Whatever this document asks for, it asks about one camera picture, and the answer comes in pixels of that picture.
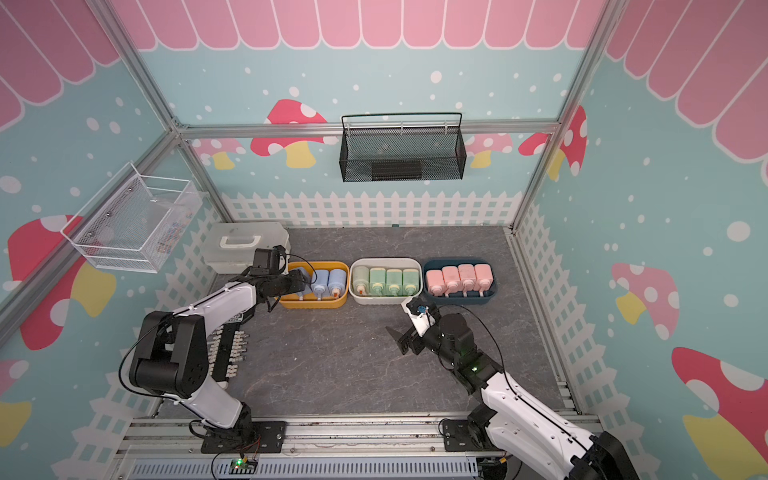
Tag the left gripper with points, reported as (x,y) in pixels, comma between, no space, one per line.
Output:
(297,284)

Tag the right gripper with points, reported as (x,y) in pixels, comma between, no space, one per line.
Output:
(403,340)

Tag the blue sharpener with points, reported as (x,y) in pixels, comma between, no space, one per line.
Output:
(307,290)
(319,285)
(337,281)

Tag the green sharpener bottom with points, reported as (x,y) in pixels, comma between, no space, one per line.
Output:
(394,282)

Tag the white storage box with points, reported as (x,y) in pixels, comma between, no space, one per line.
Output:
(387,263)

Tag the yellow storage box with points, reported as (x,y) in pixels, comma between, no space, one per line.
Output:
(328,302)

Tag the pink sharpener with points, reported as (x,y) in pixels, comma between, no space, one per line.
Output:
(435,282)
(483,278)
(452,280)
(468,278)

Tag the pale green sharpener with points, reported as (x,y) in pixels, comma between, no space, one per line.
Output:
(360,280)

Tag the teal storage box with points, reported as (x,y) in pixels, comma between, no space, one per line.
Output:
(457,298)

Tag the pink sharpener bottom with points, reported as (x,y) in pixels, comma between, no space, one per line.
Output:
(452,280)

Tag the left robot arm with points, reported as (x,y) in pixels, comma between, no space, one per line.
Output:
(170,359)

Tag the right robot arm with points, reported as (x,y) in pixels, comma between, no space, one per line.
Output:
(508,418)

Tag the translucent lidded case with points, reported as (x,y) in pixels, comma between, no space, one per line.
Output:
(229,247)

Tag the black tool rack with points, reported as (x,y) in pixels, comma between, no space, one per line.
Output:
(227,346)

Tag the green circuit board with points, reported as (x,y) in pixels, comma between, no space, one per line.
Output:
(242,466)

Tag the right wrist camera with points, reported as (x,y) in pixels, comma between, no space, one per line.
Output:
(422,313)

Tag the aluminium rail frame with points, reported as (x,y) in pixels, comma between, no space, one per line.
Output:
(366,446)

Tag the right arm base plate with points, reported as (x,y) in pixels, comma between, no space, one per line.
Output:
(462,435)

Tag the white wire mesh basket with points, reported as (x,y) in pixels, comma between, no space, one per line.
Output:
(134,222)

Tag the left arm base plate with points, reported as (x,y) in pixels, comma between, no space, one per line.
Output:
(264,436)

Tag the black wire mesh basket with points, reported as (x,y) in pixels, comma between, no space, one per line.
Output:
(402,147)

